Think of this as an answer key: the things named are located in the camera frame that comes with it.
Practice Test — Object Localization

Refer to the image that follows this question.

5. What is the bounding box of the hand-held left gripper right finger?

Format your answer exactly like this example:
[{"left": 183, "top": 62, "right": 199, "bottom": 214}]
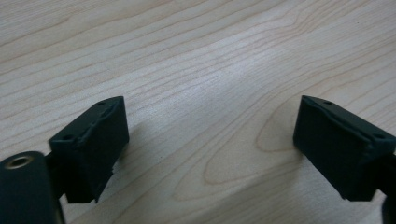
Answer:
[{"left": 292, "top": 94, "right": 396, "bottom": 202}]

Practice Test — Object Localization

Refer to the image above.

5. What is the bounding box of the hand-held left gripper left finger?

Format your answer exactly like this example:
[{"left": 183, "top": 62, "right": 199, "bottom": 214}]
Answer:
[{"left": 48, "top": 95, "right": 131, "bottom": 204}]

